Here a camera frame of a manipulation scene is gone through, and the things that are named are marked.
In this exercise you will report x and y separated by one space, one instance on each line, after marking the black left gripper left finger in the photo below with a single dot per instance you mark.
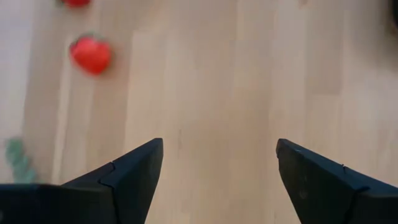
124 189

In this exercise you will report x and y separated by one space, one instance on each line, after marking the large red strawberry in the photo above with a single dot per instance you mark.
90 55

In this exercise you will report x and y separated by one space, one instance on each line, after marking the green potted plant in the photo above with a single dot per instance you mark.
18 161

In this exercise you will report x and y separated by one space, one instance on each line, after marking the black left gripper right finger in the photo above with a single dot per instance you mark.
326 193

